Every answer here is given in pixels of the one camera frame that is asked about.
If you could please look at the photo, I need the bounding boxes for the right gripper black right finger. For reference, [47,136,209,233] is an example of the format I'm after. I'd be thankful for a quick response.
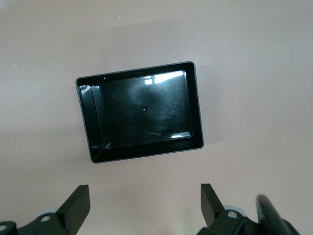
[197,183,264,235]

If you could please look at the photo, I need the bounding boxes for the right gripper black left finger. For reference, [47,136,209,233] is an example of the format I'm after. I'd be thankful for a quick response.
[18,185,90,235]

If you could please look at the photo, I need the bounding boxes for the black plastic box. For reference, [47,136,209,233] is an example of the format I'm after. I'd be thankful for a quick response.
[75,61,205,164]

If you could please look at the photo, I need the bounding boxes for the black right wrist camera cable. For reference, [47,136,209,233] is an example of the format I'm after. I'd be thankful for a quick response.
[255,194,301,235]

